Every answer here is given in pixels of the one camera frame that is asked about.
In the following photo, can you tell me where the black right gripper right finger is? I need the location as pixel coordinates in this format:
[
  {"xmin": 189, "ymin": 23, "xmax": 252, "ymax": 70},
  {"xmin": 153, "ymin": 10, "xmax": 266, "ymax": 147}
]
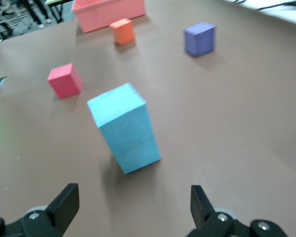
[{"xmin": 186, "ymin": 184, "xmax": 252, "ymax": 237}]

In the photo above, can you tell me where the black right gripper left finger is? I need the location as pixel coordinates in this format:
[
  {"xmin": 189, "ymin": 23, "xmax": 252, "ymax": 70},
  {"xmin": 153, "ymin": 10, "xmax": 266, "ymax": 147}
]
[{"xmin": 4, "ymin": 183, "xmax": 80, "ymax": 237}]

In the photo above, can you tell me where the light blue foam block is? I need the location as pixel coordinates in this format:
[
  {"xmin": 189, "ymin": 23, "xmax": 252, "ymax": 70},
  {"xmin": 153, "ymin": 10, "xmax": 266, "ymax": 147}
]
[
  {"xmin": 111, "ymin": 134, "xmax": 161, "ymax": 175},
  {"xmin": 87, "ymin": 82, "xmax": 155, "ymax": 156}
]

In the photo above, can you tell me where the brown table cover sheet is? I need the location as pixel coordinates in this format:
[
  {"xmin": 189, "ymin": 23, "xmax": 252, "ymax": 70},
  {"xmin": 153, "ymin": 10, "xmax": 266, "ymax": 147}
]
[{"xmin": 0, "ymin": 0, "xmax": 296, "ymax": 237}]

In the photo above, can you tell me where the red foam block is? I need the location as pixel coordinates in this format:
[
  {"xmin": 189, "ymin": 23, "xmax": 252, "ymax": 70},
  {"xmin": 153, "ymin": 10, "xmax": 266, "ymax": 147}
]
[{"xmin": 47, "ymin": 63, "xmax": 83, "ymax": 100}]

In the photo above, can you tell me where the purple foam block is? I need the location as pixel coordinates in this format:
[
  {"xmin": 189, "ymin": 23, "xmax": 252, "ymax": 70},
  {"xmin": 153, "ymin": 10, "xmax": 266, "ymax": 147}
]
[{"xmin": 183, "ymin": 22, "xmax": 217, "ymax": 58}]

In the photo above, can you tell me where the orange foam block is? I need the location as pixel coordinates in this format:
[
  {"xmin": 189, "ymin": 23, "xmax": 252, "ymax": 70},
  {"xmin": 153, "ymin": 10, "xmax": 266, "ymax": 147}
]
[{"xmin": 109, "ymin": 18, "xmax": 136, "ymax": 46}]

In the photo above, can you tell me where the pink plastic bin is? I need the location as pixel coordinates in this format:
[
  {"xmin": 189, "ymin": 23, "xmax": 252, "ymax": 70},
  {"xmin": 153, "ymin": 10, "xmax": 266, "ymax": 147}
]
[{"xmin": 71, "ymin": 0, "xmax": 147, "ymax": 34}]

